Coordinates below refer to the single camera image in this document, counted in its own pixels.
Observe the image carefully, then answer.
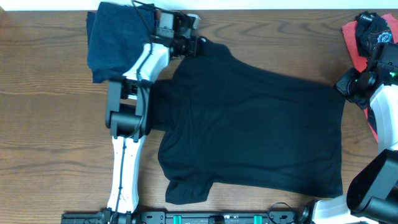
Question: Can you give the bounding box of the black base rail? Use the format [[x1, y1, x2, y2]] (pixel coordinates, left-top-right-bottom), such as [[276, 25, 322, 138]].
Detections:
[[60, 210, 312, 224]]

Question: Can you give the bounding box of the black patterned jersey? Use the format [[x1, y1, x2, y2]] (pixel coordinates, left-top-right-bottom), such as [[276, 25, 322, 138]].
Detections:
[[355, 11, 394, 57]]

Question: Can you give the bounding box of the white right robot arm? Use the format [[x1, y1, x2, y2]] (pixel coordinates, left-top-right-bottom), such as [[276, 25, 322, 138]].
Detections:
[[298, 42, 397, 223]]

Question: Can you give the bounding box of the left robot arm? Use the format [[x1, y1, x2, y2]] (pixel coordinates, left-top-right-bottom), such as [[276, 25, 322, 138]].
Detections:
[[103, 35, 201, 223]]

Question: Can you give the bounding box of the black right base cable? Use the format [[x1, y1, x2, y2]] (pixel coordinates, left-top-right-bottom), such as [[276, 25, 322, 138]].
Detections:
[[266, 202, 299, 224]]

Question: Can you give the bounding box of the folded dark blue garment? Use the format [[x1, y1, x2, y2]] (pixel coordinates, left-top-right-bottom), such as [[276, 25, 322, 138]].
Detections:
[[86, 2, 156, 83]]

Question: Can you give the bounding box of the plain black t-shirt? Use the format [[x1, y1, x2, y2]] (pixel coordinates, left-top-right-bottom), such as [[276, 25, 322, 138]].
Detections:
[[151, 39, 345, 205]]

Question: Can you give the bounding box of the red garment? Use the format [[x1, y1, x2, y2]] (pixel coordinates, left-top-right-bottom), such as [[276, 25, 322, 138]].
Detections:
[[342, 14, 397, 141]]

